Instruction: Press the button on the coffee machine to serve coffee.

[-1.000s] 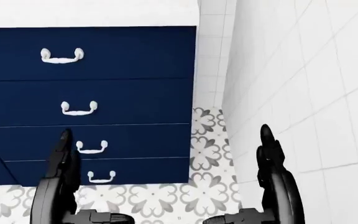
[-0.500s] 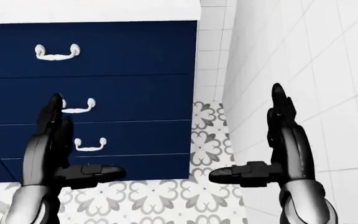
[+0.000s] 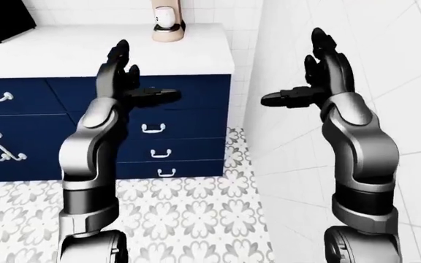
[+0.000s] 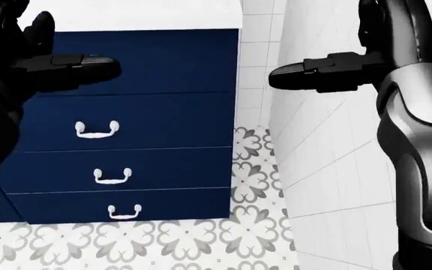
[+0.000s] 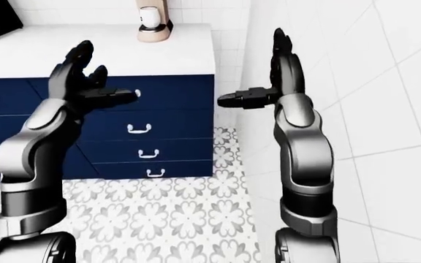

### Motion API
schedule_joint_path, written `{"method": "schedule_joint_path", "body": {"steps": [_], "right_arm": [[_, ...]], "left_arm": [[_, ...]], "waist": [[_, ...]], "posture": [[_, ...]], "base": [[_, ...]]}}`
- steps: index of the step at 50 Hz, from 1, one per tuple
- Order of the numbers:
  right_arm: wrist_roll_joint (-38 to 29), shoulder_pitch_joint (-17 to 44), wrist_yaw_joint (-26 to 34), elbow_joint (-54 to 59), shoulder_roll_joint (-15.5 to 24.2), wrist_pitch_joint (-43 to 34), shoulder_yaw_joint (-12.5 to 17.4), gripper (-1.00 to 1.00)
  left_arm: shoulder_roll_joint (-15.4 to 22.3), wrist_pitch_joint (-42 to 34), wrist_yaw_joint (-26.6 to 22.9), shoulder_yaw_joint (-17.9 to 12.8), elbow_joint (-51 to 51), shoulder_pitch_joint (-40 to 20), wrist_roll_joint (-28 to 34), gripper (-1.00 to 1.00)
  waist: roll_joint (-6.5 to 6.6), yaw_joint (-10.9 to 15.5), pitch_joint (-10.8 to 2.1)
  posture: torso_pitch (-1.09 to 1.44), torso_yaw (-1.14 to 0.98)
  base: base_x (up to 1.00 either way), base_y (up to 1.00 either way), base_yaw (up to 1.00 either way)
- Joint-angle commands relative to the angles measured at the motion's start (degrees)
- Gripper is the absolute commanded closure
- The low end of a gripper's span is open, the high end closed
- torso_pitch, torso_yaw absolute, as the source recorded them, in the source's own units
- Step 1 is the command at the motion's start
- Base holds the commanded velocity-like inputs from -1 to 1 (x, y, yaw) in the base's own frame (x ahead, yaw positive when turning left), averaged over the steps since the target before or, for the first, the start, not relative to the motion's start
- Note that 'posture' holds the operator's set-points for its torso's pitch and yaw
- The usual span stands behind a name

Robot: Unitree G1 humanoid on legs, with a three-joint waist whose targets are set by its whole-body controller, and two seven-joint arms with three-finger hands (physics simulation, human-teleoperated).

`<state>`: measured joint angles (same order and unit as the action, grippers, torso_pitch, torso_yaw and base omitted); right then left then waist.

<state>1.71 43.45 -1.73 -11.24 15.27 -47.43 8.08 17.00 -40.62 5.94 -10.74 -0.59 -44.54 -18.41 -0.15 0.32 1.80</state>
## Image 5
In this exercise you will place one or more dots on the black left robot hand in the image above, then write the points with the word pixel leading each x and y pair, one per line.
pixel 72 71

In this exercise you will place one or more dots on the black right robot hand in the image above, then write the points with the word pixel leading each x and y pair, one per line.
pixel 286 73

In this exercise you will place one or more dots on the beige coffee machine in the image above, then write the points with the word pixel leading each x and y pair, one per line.
pixel 155 27

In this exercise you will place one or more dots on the white coffee cup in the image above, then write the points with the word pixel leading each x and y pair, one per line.
pixel 150 17

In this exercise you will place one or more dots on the navy blue drawer cabinet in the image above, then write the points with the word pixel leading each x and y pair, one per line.
pixel 152 126

